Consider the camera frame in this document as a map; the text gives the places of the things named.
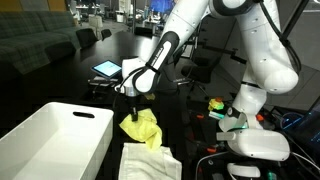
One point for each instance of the colourful toy blocks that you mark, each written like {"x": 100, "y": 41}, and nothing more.
{"x": 216, "y": 104}

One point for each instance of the white cloth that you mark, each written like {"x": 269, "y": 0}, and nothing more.
{"x": 138, "y": 162}

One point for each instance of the black office chair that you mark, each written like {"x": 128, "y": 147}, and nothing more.
{"x": 198, "y": 74}

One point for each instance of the tablet with lit screen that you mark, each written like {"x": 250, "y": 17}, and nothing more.
{"x": 107, "y": 69}

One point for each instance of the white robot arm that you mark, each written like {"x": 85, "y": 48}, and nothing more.
{"x": 269, "y": 68}

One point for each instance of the green plaid sofa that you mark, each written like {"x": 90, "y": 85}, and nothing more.
{"x": 24, "y": 35}

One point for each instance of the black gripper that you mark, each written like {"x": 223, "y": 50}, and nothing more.
{"x": 132, "y": 104}

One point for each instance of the white storage box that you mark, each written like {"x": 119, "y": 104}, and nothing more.
{"x": 58, "y": 142}

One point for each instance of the yellow cloth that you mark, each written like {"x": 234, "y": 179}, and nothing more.
{"x": 144, "y": 129}

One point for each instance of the laptop with dark screen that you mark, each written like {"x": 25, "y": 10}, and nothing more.
{"x": 306, "y": 130}

